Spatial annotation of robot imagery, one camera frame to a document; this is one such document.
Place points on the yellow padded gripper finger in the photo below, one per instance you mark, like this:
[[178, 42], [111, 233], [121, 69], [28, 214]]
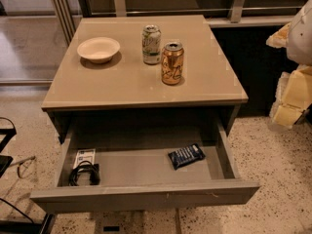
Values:
[[279, 38], [293, 96]]

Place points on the blue rxbar blueberry wrapper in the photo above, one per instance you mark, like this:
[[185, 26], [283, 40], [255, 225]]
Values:
[[186, 156]]

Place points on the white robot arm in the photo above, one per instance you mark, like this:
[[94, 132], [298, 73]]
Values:
[[299, 43]]

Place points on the open grey top drawer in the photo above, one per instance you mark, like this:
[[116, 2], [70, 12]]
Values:
[[136, 173]]

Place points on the orange soda can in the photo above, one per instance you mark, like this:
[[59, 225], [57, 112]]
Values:
[[172, 63]]

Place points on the white green soda can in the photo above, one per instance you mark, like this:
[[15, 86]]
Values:
[[151, 38]]

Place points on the grey cabinet with countertop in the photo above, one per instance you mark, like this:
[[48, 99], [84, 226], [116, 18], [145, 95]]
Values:
[[126, 81]]

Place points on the white paper bowl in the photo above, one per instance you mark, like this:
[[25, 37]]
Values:
[[99, 49]]

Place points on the white paper card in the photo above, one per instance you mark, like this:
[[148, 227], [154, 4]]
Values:
[[84, 155]]

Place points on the metal railing frame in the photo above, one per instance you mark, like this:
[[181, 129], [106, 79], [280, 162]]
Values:
[[220, 13]]

